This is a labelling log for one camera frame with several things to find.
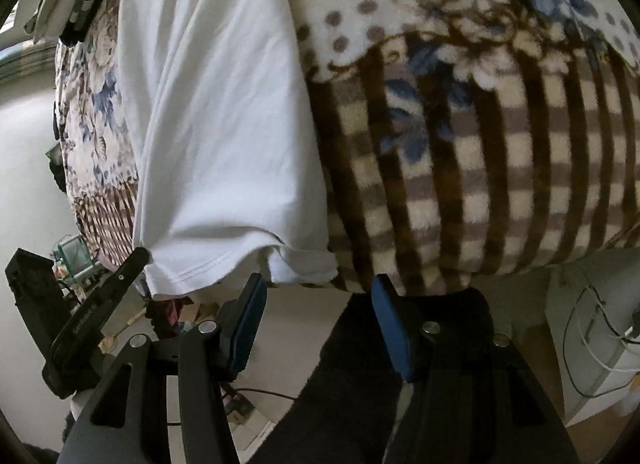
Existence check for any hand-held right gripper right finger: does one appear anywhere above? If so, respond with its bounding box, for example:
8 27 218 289
371 273 581 464

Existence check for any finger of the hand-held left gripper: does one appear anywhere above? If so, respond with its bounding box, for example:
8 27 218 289
42 246 152 400

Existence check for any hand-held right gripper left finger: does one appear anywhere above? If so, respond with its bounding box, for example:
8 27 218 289
57 273 268 464

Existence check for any white t-shirt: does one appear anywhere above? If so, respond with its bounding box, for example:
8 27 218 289
116 0 340 297

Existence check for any green glass container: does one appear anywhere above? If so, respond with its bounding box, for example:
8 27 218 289
54 235 98 290

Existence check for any person's dark pants leg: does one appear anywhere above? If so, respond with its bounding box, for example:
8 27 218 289
247 288 501 464

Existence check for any floral plaid printed blanket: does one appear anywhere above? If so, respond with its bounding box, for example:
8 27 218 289
52 0 640 295

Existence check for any thin black floor cable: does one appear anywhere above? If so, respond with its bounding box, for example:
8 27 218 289
227 386 298 402

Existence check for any white box with cables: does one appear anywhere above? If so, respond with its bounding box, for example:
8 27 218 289
544 243 640 427

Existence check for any white cable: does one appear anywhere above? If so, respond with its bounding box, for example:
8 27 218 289
575 301 640 375

